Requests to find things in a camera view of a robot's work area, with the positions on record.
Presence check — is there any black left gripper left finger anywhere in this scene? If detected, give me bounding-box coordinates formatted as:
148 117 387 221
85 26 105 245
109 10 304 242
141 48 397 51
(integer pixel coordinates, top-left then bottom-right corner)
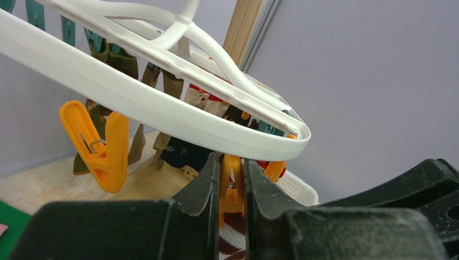
9 153 219 259

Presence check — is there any orange clothes clip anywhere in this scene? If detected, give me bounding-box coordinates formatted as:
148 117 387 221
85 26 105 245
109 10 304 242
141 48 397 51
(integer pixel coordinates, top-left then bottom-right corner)
59 100 129 193
219 154 245 228

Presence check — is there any brown hanging sock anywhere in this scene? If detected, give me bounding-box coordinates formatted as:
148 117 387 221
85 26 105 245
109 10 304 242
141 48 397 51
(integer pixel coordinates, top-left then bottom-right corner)
127 64 185 171

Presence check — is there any teal clothes clip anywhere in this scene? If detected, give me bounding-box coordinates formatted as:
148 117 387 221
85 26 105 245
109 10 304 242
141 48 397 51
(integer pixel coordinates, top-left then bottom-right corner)
257 120 285 137

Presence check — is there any wooden hanger rack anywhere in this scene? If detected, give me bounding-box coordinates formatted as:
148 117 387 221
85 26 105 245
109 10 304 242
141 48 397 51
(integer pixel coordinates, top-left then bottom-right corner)
100 0 266 202

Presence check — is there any white plastic laundry basket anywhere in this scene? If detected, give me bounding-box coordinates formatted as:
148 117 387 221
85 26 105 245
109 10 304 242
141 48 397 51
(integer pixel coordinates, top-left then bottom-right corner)
277 170 319 206

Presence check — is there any navy white red hanging sock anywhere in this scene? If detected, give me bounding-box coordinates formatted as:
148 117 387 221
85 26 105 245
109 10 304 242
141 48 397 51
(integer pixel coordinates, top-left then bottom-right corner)
160 84 229 172

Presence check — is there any taupe sock maroon striped cuff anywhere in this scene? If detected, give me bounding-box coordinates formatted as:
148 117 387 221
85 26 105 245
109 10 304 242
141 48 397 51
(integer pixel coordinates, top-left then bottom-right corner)
219 213 246 259

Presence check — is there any white round clip hanger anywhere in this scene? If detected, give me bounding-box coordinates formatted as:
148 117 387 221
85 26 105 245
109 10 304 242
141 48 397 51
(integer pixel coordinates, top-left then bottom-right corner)
1 1 312 161

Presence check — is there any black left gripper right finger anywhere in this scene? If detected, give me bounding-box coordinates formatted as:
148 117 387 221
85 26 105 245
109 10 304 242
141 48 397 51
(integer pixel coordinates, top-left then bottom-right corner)
244 160 448 259

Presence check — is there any green cloth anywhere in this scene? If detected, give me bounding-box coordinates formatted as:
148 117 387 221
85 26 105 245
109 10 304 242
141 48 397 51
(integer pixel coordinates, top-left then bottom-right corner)
1 201 31 259

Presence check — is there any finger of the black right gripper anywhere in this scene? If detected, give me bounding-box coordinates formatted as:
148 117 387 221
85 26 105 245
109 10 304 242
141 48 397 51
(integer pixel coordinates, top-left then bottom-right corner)
324 159 458 248

